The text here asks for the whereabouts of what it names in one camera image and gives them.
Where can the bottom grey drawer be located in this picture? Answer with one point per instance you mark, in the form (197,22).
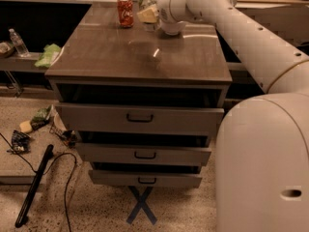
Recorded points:
(138,179)

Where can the top grey drawer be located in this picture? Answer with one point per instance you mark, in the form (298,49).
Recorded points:
(140,119)

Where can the middle grey drawer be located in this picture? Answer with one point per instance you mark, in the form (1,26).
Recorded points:
(132,154)

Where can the blue chip bag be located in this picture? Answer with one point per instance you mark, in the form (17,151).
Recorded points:
(19,142)

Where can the green white 7up can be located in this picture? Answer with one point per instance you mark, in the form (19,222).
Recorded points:
(143,4)

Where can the yellow sponge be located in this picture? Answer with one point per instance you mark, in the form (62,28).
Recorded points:
(25,127)

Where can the brown bowl on shelf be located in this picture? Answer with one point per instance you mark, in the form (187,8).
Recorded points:
(6,49)

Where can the green snack bag on floor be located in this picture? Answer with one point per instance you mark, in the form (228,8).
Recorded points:
(41,118)

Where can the grey drawer cabinet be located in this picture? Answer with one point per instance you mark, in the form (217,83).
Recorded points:
(102,63)

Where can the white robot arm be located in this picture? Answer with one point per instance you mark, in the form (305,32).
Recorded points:
(262,146)

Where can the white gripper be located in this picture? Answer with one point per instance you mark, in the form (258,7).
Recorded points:
(163,13)

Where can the black bar on floor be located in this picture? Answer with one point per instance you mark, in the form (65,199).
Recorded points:
(22,216)

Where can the orange soda can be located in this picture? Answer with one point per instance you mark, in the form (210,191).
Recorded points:
(125,13)

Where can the white bowl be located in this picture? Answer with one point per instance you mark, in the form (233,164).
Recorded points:
(172,29)

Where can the grey drawer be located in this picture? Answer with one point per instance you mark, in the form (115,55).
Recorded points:
(140,119)
(132,154)
(138,179)

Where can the clear plastic water bottle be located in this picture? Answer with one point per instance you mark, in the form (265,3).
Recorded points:
(18,43)

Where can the blue tape cross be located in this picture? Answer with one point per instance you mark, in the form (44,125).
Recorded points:
(141,205)

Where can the wire basket on floor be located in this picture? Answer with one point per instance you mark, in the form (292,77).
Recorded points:
(68,137)

